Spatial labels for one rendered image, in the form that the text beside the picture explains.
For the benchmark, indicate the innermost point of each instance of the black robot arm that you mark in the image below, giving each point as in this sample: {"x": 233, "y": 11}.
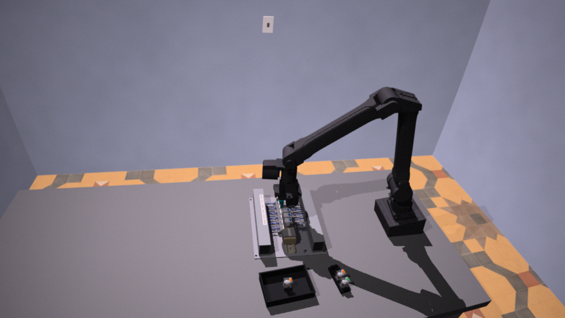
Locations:
{"x": 381, "y": 104}

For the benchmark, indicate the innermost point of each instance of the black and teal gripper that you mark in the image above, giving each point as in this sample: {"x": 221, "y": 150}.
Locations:
{"x": 282, "y": 198}

